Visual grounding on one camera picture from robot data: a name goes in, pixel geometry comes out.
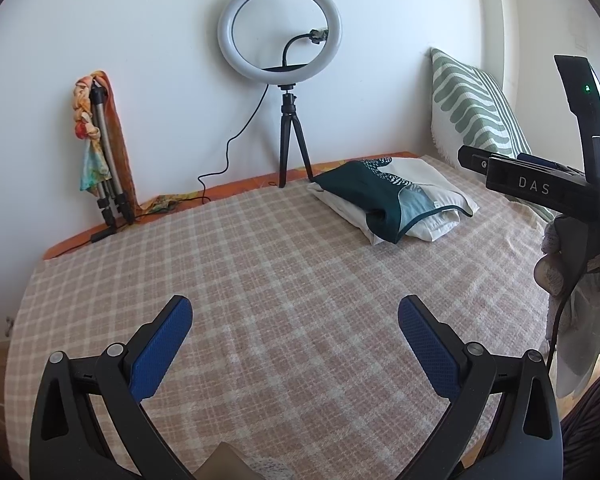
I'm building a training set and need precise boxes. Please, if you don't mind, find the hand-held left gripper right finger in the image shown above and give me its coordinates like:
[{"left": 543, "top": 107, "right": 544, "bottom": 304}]
[{"left": 395, "top": 295, "right": 565, "bottom": 480}]

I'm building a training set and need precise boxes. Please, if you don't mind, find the person's right hand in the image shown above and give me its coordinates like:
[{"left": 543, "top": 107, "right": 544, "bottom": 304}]
[{"left": 534, "top": 214, "right": 600, "bottom": 401}]

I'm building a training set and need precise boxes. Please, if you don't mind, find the folded silver tripod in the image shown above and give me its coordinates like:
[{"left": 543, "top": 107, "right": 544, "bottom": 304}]
[{"left": 90, "top": 82, "right": 136, "bottom": 226}]

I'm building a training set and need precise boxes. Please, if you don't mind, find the person's dark striped clothing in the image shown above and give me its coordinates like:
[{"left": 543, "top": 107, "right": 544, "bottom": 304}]
[{"left": 559, "top": 355, "right": 600, "bottom": 480}]

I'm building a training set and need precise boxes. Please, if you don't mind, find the green patterned pillow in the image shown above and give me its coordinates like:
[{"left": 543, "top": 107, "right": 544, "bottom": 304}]
[{"left": 430, "top": 47, "right": 556, "bottom": 223}]

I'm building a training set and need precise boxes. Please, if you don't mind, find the white ring light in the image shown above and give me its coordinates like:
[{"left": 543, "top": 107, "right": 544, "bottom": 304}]
[{"left": 217, "top": 0, "right": 343, "bottom": 86}]

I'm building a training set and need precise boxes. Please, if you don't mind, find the black tripod stand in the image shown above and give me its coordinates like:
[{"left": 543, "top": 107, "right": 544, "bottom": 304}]
[{"left": 278, "top": 82, "right": 315, "bottom": 189}]

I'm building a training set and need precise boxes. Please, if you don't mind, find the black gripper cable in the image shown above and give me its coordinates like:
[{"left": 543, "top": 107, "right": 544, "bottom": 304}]
[{"left": 545, "top": 270, "right": 588, "bottom": 368}]

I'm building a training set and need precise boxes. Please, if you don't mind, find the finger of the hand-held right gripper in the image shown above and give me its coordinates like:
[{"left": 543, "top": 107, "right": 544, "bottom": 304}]
[
  {"left": 457, "top": 145, "right": 521, "bottom": 177},
  {"left": 517, "top": 154, "right": 573, "bottom": 174}
]

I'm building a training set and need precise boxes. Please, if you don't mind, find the beige checked blanket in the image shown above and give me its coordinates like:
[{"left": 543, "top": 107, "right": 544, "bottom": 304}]
[{"left": 2, "top": 152, "right": 556, "bottom": 480}]

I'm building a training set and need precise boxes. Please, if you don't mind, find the orange patterned scarf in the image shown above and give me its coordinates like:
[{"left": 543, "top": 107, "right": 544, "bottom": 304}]
[{"left": 72, "top": 70, "right": 183, "bottom": 213}]

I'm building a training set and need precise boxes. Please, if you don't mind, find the white garment with teal print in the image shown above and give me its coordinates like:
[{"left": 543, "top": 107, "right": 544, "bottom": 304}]
[{"left": 312, "top": 156, "right": 473, "bottom": 245}]

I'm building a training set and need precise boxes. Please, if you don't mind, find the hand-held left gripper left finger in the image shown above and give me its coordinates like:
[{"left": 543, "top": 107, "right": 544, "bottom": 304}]
[{"left": 29, "top": 295, "right": 194, "bottom": 480}]

